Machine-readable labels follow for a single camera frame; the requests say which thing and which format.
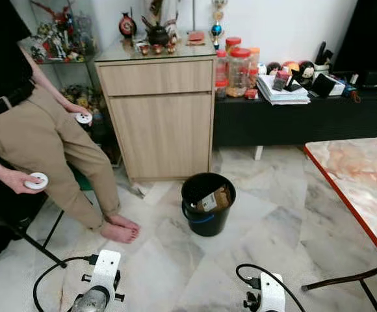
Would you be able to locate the black television console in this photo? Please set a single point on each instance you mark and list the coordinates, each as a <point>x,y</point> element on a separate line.
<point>305,120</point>

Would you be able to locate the black flat television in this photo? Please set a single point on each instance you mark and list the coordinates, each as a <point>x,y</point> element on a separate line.
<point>370,32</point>

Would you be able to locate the orange-lid clear jar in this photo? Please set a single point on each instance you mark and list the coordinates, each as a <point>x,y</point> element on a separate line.
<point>255,65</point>

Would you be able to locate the small red tray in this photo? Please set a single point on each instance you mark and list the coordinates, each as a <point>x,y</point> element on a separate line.
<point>196,38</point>

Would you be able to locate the white cup black utensils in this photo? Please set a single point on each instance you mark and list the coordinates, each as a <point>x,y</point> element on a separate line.
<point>323,62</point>

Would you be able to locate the black white round figure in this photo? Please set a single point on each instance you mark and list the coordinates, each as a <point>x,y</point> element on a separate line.
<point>307,71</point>

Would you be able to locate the large red-lid plastic jar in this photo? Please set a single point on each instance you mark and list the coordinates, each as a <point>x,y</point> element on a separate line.
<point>239,71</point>

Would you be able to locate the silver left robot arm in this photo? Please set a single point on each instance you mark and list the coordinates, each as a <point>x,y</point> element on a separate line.
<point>92,302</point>

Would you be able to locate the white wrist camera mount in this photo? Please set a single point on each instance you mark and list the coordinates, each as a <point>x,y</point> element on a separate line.
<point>273,296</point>
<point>105,270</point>

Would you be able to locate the black chair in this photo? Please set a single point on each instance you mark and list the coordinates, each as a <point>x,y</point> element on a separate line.
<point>6,214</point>

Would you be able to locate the seated person khaki trousers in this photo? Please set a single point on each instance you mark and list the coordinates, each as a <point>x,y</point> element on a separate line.
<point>45,136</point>

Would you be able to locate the dark ornamental teapot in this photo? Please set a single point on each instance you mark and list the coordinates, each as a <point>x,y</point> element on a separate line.
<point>158,34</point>

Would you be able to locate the light wooden cabinet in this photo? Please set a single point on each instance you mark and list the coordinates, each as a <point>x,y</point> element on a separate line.
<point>159,123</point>

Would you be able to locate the black and white small box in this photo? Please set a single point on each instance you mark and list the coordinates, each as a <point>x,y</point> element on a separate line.
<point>328,84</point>

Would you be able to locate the small red-lid jar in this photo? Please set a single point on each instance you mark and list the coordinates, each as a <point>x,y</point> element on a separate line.
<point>221,88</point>

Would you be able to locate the person right hand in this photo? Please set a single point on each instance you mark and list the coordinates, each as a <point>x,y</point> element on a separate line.
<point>16,181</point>

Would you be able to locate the white round hand controller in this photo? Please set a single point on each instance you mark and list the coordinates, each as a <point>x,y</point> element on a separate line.
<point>84,119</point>
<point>37,181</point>

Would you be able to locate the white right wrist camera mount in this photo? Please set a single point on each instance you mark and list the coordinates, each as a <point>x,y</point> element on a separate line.
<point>273,296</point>

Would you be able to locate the red black small vase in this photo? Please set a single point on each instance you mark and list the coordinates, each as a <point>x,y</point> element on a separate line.
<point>127,26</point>

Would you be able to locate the person left hand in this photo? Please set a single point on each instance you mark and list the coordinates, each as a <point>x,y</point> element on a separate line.
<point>75,109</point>

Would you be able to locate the black plastic rubbish bin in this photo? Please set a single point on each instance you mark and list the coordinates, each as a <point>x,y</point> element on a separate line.
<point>208,221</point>

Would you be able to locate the black metal table frame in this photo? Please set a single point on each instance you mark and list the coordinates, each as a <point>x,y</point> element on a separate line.
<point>338,281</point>

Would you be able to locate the tall ornament blue ball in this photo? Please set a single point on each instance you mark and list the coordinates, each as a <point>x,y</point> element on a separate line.
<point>218,27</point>

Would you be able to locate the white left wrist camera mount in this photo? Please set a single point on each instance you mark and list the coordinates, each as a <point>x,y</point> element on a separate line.
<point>105,270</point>

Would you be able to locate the stack of white papers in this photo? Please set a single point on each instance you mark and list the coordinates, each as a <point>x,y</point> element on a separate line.
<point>283,96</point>

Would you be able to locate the glass shelf with figurines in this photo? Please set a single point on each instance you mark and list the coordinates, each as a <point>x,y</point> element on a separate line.
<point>65,39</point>

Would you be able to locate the person left forearm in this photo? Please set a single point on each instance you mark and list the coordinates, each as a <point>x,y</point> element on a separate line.
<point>49,81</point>

